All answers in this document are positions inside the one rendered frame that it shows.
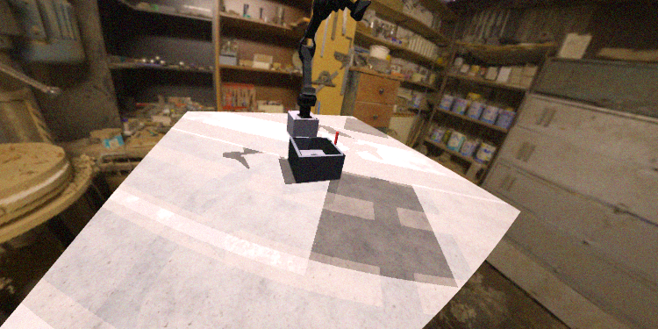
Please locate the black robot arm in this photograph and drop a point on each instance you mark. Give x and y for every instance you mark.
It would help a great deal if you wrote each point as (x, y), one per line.
(307, 96)

